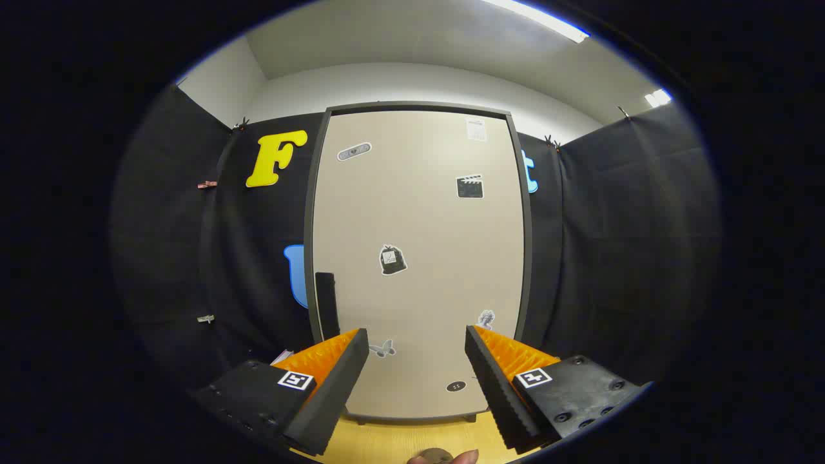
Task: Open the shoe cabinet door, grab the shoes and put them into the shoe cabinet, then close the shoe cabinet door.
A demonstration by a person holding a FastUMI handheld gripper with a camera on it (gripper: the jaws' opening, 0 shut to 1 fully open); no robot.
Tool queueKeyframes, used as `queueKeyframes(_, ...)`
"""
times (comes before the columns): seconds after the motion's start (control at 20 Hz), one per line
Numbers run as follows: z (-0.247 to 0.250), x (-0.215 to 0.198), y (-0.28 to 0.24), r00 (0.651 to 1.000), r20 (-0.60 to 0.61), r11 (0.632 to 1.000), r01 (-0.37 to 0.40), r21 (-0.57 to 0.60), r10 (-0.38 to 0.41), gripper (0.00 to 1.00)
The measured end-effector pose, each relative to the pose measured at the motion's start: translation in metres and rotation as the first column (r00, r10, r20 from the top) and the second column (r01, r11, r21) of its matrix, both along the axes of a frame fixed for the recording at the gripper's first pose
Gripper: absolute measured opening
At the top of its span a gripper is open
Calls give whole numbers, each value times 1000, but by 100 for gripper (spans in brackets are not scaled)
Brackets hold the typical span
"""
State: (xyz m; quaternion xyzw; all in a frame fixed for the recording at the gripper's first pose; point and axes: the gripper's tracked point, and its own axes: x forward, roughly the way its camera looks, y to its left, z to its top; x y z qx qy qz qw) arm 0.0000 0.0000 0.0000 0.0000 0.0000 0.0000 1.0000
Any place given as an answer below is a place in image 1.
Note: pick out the long ceiling light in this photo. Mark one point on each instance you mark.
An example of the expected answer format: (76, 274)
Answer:
(541, 19)

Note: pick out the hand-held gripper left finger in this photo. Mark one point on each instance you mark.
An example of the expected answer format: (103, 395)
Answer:
(338, 380)

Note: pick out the small ceiling light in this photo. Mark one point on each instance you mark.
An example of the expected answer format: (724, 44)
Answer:
(657, 98)

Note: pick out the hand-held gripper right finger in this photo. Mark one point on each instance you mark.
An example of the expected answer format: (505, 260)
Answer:
(493, 386)

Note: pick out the dark grey shoe cabinet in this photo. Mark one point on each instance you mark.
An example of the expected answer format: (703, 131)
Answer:
(309, 225)

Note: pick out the beige shoe cabinet door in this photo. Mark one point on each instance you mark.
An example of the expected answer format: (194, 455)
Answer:
(419, 219)

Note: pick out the white book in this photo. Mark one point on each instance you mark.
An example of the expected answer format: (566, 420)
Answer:
(282, 356)

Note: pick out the black backdrop cloth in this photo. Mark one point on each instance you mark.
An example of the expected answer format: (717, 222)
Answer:
(612, 225)

